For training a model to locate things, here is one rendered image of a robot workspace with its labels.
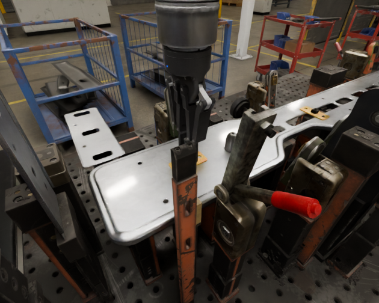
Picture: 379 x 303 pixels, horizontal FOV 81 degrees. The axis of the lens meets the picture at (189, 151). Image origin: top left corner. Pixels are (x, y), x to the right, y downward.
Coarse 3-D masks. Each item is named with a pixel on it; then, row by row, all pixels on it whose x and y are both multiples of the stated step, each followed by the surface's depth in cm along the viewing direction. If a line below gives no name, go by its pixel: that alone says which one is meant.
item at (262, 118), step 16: (240, 112) 29; (272, 112) 26; (240, 128) 28; (256, 128) 26; (272, 128) 27; (240, 144) 29; (256, 144) 29; (240, 160) 30; (224, 176) 35; (240, 176) 33
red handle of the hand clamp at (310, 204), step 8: (240, 184) 36; (232, 192) 36; (240, 192) 34; (248, 192) 32; (256, 192) 31; (264, 192) 30; (272, 192) 29; (280, 192) 28; (264, 200) 30; (272, 200) 28; (280, 200) 27; (288, 200) 26; (296, 200) 25; (304, 200) 25; (312, 200) 24; (280, 208) 27; (288, 208) 26; (296, 208) 25; (304, 208) 24; (312, 208) 24; (320, 208) 24; (312, 216) 24
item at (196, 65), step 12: (168, 48) 33; (168, 60) 33; (180, 60) 32; (192, 60) 32; (204, 60) 33; (168, 72) 35; (180, 72) 33; (192, 72) 33; (204, 72) 34; (180, 84) 38; (192, 84) 35; (204, 84) 35; (180, 96) 40; (192, 96) 36
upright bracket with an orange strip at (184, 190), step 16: (192, 144) 24; (176, 160) 23; (192, 160) 25; (176, 176) 25; (192, 176) 26; (176, 192) 26; (192, 192) 28; (176, 208) 29; (192, 208) 30; (176, 224) 31; (192, 224) 32; (176, 240) 35; (192, 240) 35; (192, 256) 38; (192, 272) 42; (192, 288) 47
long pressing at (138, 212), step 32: (320, 96) 79; (352, 96) 79; (224, 128) 63; (288, 128) 63; (320, 128) 64; (128, 160) 52; (160, 160) 52; (224, 160) 52; (256, 160) 52; (96, 192) 45; (128, 192) 44; (160, 192) 44; (128, 224) 39; (160, 224) 39
